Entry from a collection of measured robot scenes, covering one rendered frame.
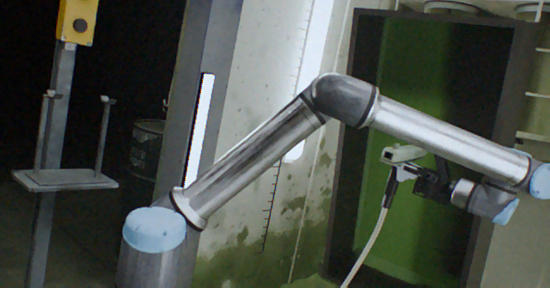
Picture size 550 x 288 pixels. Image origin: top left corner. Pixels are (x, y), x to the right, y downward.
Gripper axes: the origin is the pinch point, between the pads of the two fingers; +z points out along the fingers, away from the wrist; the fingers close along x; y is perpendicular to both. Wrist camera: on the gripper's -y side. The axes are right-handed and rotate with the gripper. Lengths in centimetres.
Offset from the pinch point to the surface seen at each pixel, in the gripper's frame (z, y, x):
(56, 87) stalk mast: 117, 10, -52
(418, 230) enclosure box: 0, 42, 65
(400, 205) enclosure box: 11, 33, 64
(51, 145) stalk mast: 114, 33, -52
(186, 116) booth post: 93, 14, -5
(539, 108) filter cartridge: -24, -26, 136
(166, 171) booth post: 98, 42, -6
